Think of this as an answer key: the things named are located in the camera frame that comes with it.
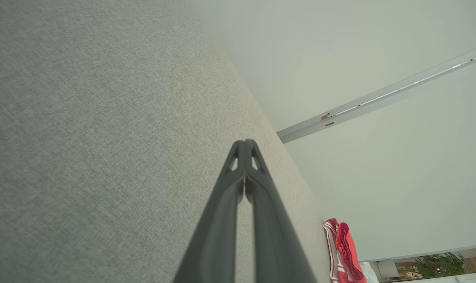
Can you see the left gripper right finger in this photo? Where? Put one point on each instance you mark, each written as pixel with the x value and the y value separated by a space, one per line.
pixel 277 247

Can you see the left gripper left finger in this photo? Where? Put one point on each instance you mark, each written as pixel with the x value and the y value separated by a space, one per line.
pixel 214 247

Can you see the red shorts white stripe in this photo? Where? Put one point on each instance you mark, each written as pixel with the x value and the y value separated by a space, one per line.
pixel 350 255

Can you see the green potted plant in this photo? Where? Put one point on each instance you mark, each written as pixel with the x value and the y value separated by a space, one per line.
pixel 438 264

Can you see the white partition panel grey frame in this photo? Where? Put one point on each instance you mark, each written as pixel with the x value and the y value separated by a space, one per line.
pixel 399 177
pixel 340 47

